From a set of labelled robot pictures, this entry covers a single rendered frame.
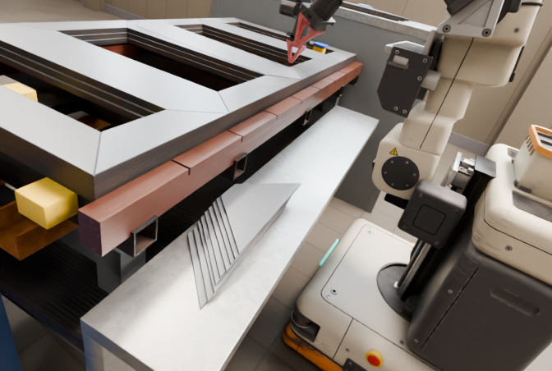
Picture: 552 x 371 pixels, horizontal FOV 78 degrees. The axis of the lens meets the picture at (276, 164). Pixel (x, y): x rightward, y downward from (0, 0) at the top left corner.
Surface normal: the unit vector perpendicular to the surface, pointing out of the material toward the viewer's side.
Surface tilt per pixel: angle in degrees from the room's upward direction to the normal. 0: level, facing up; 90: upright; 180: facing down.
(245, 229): 0
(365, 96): 90
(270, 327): 0
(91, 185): 90
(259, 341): 0
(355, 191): 90
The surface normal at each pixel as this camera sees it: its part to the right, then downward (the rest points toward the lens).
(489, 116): -0.51, 0.32
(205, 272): 0.21, -0.85
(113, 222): 0.88, 0.37
